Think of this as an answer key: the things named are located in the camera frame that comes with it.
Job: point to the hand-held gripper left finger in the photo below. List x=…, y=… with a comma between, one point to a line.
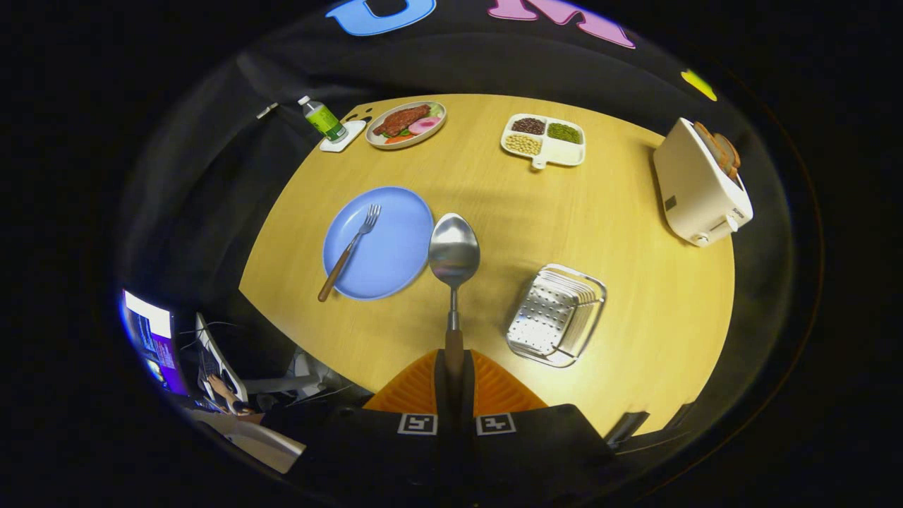
x=440, y=402

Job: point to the toast bread slice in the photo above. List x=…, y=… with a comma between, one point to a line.
x=709, y=144
x=730, y=154

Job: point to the blue round plate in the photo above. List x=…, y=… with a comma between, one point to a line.
x=395, y=254

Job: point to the green drink bottle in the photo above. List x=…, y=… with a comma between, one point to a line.
x=323, y=120

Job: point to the white divided dish with beans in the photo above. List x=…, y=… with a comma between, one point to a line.
x=564, y=152

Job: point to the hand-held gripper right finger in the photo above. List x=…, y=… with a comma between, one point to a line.
x=469, y=402

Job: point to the white square coaster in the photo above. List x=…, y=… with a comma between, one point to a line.
x=346, y=145

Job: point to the laptop computer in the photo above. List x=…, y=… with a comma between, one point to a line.
x=211, y=353

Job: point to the computer monitor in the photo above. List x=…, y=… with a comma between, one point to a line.
x=152, y=339

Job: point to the oval plate with meat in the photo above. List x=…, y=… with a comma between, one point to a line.
x=402, y=120

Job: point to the white curved panel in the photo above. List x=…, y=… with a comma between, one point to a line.
x=268, y=448

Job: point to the silver metal clip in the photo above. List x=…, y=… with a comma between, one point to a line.
x=267, y=110

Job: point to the perforated metal basket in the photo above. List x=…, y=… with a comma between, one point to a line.
x=543, y=317

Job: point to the white chair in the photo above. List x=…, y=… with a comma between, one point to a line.
x=310, y=370

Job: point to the white toaster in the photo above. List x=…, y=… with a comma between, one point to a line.
x=695, y=190

